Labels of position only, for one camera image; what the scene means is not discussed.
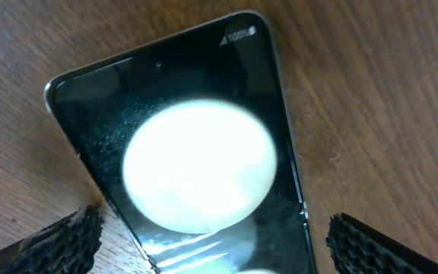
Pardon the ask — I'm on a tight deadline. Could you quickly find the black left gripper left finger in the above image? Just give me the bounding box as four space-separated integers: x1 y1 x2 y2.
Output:
0 205 103 274

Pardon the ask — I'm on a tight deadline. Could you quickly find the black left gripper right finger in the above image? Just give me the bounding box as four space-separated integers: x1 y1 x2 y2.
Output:
325 212 438 274

